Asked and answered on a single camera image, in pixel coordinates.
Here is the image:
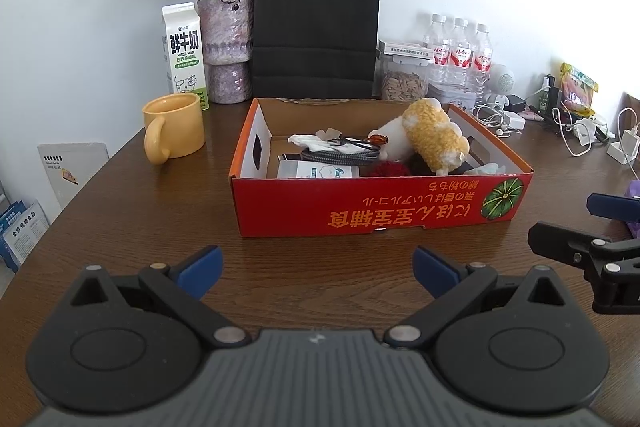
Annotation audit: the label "white small fan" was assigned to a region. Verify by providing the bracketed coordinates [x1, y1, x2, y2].
[486, 63, 517, 110]

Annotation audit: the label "yellow pink snack packet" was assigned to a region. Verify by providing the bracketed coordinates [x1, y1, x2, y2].
[559, 63, 600, 118]

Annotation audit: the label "yellow mug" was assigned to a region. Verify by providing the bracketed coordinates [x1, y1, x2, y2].
[141, 94, 206, 165]

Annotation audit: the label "purple mottled vase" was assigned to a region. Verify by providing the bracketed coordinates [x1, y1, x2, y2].
[196, 0, 256, 65]

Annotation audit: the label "purple tissue pack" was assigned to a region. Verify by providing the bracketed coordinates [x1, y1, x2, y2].
[625, 179, 640, 238]

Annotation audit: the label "dark small bottle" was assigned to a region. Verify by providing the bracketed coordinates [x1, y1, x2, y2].
[537, 74, 561, 112]

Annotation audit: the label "white paper card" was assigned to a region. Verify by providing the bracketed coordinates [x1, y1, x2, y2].
[37, 142, 111, 202]

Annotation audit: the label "white face mask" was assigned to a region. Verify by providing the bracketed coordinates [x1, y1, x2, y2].
[289, 134, 332, 148]
[572, 119, 608, 145]

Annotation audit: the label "white earphones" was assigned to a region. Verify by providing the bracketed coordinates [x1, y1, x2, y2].
[472, 104, 521, 138]

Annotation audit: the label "white green milk carton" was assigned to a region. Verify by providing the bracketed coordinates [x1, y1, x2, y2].
[161, 3, 210, 112]

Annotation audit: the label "yellow white plush toy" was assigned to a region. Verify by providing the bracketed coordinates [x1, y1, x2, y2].
[369, 99, 471, 175]

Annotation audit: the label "flat white box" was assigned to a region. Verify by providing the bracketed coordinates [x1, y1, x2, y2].
[377, 39, 433, 62]

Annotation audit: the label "black paper bag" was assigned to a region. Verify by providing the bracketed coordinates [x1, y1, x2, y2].
[251, 0, 383, 100]

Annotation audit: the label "clear jar of seeds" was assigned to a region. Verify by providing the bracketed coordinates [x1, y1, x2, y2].
[381, 57, 430, 102]

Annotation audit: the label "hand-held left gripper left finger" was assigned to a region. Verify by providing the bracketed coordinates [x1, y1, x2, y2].
[70, 245, 251, 348]

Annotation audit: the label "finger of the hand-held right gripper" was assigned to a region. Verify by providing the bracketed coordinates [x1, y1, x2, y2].
[527, 221, 640, 280]
[586, 193, 640, 224]

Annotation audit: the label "white metal tin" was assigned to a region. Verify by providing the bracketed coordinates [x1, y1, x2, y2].
[427, 83, 478, 110]

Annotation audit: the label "white plug adapter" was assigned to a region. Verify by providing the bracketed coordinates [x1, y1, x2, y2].
[607, 107, 640, 165]

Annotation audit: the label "black braided cable pink tie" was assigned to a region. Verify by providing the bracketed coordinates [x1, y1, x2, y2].
[277, 144, 381, 168]

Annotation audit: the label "folded white face mask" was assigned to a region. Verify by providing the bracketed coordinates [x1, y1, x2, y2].
[572, 119, 608, 145]

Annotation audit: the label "white wet wipes pack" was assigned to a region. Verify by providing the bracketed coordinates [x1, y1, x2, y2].
[276, 159, 361, 180]

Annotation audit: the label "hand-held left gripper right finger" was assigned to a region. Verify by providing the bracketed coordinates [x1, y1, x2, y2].
[385, 245, 571, 349]

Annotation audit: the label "red rose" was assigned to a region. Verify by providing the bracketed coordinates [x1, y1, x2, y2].
[370, 160, 413, 178]

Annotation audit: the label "red cardboard box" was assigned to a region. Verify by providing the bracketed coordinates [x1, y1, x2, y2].
[230, 98, 535, 238]

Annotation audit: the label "blue pamphlets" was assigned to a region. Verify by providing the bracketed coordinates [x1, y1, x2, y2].
[0, 199, 51, 269]

